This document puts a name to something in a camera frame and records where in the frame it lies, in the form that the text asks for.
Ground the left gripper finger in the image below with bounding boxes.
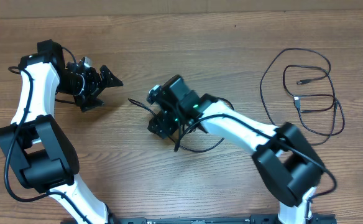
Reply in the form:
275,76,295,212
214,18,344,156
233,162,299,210
80,98,104,112
99,65,123,89

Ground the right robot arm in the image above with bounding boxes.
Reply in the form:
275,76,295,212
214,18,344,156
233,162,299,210
147,75,324,223

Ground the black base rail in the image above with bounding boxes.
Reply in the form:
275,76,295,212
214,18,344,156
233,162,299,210
60,213,338,224

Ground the black USB cable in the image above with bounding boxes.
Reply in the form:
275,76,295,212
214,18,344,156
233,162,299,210
282,64,346,137

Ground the thin black cable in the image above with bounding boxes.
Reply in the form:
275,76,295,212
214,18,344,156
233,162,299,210
259,47,338,146

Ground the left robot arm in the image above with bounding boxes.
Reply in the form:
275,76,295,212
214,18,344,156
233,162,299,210
0,39,123,223

